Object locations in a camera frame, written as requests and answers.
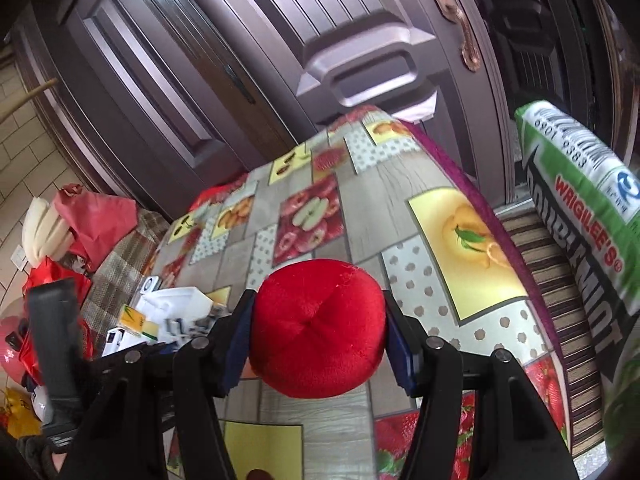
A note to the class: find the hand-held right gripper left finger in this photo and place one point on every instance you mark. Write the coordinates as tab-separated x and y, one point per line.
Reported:
239	342

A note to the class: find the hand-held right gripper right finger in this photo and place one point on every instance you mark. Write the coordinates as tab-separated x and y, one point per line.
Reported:
400	350

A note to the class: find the red plush toy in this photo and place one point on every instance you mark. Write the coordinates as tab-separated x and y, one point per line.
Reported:
315	330

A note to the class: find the white tray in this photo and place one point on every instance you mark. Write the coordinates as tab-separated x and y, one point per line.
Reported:
172	302

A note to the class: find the yellow tissue packet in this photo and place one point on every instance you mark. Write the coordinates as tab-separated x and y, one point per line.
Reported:
135	322

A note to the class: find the pink round object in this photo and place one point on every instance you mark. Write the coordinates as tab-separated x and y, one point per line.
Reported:
10	347

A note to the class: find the black white patterned cloth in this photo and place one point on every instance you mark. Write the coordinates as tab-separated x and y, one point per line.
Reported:
192	327

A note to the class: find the yellow plastic bag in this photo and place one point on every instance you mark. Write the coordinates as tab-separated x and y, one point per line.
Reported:
17	412

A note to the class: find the red gift bag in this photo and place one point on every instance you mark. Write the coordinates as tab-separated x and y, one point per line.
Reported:
42	274

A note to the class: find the white pocket router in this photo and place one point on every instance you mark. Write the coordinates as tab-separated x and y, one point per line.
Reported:
148	285

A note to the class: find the plaid blanket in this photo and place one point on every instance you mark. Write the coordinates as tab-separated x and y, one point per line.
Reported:
125	270

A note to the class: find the dark red plastic bag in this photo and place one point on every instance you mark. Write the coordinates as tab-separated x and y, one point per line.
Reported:
100	225

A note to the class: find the green printed pillow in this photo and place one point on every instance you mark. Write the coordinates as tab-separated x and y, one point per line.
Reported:
590	220

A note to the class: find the wooden stick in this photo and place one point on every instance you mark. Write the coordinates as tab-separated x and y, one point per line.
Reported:
30	97

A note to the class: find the brown metal door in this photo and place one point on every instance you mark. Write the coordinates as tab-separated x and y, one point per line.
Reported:
250	35

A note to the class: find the white wall socket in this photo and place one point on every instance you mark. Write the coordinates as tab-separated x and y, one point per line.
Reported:
20	256

